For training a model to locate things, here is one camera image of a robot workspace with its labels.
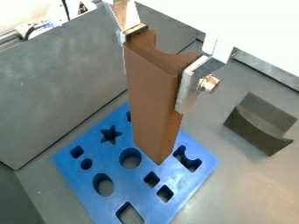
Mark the large grey metal plate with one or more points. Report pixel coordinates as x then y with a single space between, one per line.
57 79

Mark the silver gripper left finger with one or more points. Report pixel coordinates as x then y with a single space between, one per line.
126 17

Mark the blue shape-sorting board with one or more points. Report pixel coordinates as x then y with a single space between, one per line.
113 176

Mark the dark grey curved holder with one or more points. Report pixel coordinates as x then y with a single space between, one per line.
261 123

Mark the white machine with cables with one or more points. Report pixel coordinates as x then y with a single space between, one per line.
29 12

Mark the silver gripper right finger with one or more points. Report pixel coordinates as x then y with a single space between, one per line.
197 80

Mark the brown arch-profile long block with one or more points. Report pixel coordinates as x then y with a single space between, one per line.
154 74

